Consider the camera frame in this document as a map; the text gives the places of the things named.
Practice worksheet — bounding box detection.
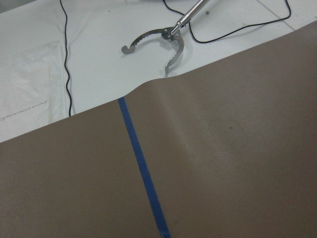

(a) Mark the metal reacher grabber tool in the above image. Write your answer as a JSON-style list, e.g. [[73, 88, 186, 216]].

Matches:
[[121, 0, 209, 77]]

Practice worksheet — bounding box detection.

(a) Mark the clear plastic bag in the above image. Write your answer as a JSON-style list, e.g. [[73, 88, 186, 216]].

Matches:
[[0, 41, 67, 123]]

